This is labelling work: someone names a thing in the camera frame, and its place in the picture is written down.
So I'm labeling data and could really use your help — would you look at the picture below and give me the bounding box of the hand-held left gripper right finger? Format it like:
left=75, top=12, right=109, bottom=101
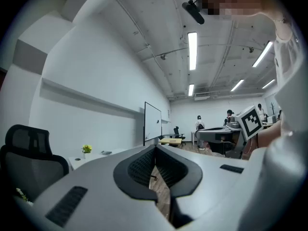
left=155, top=144, right=251, bottom=230

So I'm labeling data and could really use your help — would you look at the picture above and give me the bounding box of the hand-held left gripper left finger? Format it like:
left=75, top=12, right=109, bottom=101
left=24, top=144, right=175, bottom=231

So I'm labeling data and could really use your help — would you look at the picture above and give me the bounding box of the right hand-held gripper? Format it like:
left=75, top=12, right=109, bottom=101
left=195, top=105, right=264, bottom=159

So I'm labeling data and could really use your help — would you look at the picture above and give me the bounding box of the person's right forearm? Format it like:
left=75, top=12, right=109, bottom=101
left=242, top=121, right=282, bottom=160

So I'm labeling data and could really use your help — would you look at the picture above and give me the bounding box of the white side table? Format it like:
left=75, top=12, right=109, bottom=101
left=68, top=148, right=128, bottom=171

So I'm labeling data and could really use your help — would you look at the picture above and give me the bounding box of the yellow potted plant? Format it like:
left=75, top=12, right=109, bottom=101
left=81, top=144, right=93, bottom=160

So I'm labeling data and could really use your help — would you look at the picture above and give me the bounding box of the white ceiling air conditioner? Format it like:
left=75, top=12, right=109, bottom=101
left=193, top=94, right=211, bottom=102

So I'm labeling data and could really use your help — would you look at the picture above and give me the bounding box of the small black office chair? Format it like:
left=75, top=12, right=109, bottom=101
left=173, top=126, right=187, bottom=142

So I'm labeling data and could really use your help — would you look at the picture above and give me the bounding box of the low wooden table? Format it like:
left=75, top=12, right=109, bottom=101
left=158, top=137, right=183, bottom=146

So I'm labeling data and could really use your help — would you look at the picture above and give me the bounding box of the black mesh office chair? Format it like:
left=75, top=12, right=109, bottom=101
left=0, top=124, right=70, bottom=203

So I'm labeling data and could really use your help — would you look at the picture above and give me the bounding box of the black-framed whiteboard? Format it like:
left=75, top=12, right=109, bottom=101
left=143, top=101, right=163, bottom=146

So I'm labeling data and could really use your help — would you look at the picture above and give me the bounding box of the white-flowered green plant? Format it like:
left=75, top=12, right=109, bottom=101
left=14, top=187, right=34, bottom=206

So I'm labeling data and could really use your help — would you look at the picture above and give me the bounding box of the person's white shirt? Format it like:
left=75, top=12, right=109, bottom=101
left=240, top=29, right=308, bottom=231

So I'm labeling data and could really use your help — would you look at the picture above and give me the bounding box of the person's head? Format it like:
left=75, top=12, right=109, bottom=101
left=201, top=0, right=293, bottom=42

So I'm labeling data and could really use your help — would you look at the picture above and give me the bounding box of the black head-worn camera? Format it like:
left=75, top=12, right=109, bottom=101
left=181, top=0, right=205, bottom=26

